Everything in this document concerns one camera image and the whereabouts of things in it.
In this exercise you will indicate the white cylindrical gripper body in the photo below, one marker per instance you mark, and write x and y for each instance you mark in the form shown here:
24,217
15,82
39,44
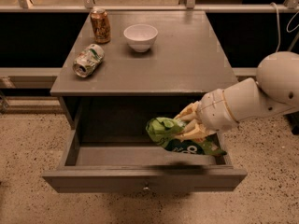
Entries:
213,110

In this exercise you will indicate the white ceramic bowl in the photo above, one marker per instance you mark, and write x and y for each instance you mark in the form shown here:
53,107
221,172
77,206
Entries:
140,37

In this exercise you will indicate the grey wooden cabinet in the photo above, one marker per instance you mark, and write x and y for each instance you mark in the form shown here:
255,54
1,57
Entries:
186,58

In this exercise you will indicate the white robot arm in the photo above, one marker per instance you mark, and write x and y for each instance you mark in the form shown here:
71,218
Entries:
274,91

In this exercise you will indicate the lying green white can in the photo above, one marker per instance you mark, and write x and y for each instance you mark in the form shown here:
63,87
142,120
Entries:
88,60

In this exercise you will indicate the upright orange soda can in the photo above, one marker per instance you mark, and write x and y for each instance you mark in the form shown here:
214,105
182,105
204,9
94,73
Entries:
101,25

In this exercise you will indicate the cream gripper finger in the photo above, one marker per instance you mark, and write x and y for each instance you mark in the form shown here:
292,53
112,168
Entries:
191,130
189,113

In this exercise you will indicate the open grey top drawer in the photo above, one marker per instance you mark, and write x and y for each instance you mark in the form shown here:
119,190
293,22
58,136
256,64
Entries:
109,150

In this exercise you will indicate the green rice chip bag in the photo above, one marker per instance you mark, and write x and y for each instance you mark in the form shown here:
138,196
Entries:
162,132

